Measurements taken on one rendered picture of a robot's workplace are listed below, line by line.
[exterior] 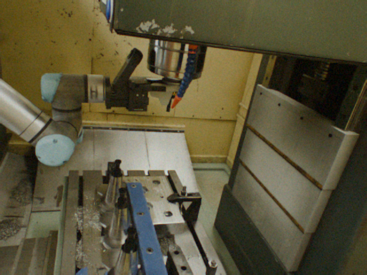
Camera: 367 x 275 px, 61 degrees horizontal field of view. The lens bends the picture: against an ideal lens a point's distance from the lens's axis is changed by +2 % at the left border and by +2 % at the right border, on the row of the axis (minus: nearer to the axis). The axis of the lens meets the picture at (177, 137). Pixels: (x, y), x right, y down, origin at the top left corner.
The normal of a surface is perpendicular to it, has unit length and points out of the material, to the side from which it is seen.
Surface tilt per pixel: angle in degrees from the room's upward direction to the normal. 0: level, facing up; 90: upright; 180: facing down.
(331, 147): 90
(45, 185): 24
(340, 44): 90
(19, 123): 86
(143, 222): 0
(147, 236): 0
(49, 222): 0
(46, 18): 90
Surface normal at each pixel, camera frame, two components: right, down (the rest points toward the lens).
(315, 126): -0.96, 0.00
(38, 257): 0.12, -0.95
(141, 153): 0.26, -0.65
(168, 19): 0.26, 0.43
